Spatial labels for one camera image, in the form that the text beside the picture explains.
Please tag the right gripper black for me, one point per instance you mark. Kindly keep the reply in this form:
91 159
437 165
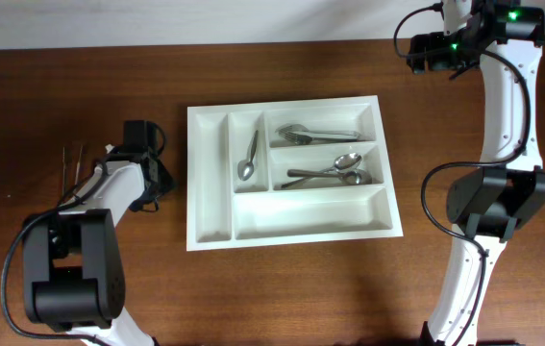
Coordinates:
422 53

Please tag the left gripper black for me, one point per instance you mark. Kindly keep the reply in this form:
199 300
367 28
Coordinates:
158 175

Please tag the small steel teaspoon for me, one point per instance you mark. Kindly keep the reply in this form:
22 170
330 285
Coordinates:
246 167

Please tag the steel fork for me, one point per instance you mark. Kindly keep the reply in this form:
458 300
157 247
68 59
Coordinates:
307 139
301 128

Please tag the large steel spoon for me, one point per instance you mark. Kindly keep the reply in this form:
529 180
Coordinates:
352 177
341 164

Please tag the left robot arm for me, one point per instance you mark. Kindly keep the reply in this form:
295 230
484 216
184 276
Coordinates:
73 277

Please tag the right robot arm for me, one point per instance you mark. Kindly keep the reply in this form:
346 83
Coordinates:
505 188

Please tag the white plastic cutlery tray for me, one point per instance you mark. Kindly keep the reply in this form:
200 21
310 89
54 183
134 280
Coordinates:
224 212

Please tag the steel tweezers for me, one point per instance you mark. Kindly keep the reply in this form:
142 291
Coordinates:
71 167

